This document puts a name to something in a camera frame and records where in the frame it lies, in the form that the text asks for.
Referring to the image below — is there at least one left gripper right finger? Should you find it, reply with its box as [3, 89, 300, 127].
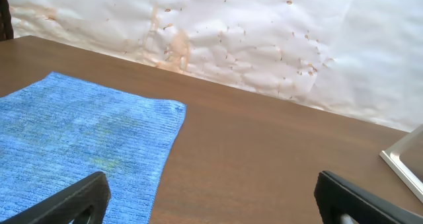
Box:
[313, 170, 423, 224]

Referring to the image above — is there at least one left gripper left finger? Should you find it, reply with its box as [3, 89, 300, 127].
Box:
[0, 170, 112, 224]

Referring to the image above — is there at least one red and yellow tip box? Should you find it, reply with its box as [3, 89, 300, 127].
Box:
[379, 124, 423, 204]

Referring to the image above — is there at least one blue cloth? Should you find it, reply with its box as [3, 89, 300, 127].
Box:
[0, 71, 188, 224]

